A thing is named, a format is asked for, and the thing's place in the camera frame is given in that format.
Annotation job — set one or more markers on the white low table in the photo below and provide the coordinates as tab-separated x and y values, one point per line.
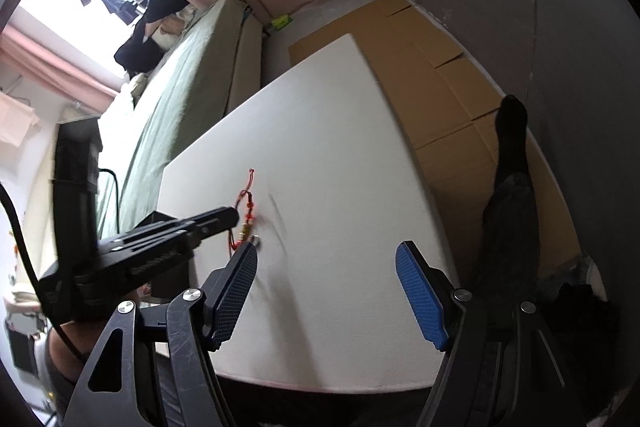
325	157

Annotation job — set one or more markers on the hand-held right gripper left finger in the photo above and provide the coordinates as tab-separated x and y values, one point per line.
240	277

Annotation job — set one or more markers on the dark grey wardrobe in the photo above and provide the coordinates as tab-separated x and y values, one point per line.
500	7

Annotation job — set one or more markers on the narrow pink curtain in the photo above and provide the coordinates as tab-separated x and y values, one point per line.
55	67

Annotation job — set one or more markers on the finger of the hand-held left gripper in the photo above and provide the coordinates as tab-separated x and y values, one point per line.
150	264
215	218

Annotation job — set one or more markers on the flat brown cardboard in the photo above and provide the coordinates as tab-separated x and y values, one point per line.
425	72

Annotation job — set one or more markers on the green white patterned quilt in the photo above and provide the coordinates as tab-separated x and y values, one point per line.
122	102

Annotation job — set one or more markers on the person's left forearm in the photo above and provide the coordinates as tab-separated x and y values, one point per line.
67	347

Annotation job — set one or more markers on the bed with green sheet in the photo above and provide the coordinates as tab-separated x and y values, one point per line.
170	107

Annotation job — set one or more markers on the yellow green small object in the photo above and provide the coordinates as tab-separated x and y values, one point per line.
281	22

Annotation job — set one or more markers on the person's leg with black sock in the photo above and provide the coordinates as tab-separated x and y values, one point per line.
510	207

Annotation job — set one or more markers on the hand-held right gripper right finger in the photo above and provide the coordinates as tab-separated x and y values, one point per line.
420	297

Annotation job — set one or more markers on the hanging peach shirt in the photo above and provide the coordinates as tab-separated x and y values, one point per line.
15	117

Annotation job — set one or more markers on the pile of dark clothes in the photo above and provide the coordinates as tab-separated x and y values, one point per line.
150	27

